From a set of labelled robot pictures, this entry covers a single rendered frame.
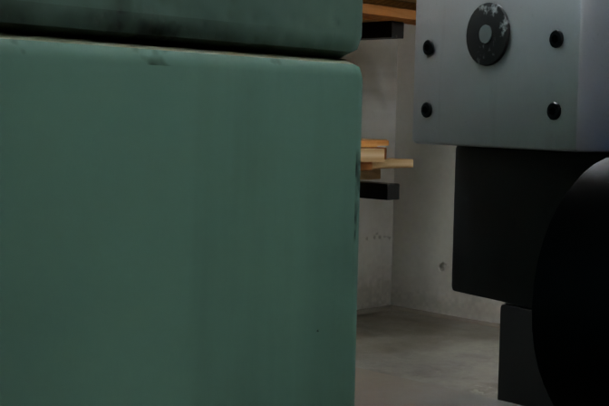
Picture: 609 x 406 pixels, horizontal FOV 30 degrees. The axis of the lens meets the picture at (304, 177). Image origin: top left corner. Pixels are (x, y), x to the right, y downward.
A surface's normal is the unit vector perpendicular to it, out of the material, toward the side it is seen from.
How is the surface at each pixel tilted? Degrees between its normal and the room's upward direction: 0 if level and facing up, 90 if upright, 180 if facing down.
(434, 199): 90
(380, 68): 90
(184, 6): 90
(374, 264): 90
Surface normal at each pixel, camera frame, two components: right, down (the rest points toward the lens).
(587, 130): 0.52, 0.06
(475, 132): -0.85, 0.01
